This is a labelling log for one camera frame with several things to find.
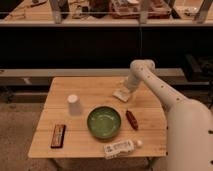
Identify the white sponge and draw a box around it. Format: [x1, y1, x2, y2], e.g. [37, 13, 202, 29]
[113, 89, 131, 102]

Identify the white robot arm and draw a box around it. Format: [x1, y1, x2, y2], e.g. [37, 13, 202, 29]
[124, 60, 213, 171]

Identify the red snack bar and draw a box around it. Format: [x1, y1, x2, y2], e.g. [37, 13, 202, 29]
[126, 110, 138, 130]

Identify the green bowl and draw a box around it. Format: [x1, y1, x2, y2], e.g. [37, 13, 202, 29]
[87, 106, 121, 140]

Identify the wooden folding table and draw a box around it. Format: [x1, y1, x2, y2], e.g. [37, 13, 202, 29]
[28, 77, 167, 159]

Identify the white upside-down cup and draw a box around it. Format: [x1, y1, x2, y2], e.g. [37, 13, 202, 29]
[67, 94, 82, 116]

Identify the white plastic bottle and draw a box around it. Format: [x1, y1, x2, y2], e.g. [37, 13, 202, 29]
[104, 140, 143, 159]

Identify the red tray on shelf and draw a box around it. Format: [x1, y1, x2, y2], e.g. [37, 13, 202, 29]
[109, 0, 171, 19]

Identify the long background workbench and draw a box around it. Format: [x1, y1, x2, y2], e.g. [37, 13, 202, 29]
[0, 0, 213, 27]

